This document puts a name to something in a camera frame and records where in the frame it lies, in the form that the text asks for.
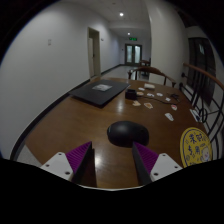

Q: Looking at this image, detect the round yellow mouse pad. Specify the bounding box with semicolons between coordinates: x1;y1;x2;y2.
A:
179;126;213;168

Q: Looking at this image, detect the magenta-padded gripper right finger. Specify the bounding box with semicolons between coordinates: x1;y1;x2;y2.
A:
131;141;184;187

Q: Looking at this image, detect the small white box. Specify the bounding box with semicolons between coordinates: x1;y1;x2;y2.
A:
143;82;156;90

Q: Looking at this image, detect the distant wooden chair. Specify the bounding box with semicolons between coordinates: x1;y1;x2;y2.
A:
139;58;152;68

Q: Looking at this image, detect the black railing with wooden handrail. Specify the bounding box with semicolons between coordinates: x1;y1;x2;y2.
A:
178;62;224;161

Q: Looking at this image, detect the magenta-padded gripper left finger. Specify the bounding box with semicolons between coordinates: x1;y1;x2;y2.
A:
40;141;98;188

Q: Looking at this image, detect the glass double door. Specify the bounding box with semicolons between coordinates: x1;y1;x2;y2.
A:
124;43;143;66

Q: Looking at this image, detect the dark framed window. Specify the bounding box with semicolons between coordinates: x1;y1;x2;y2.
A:
186;36;217;106

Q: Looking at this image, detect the small black box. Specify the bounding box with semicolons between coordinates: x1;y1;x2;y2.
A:
124;88;137;101

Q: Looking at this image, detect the wooden armchair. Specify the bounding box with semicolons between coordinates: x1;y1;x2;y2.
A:
127;65;178;88

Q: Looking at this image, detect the black computer mouse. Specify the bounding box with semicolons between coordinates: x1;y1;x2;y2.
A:
106;120;151;149

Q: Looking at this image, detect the black cable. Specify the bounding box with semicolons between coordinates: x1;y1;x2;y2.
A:
146;93;181;105

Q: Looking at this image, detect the wooden side door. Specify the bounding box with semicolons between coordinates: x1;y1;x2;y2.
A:
87;26;102;80

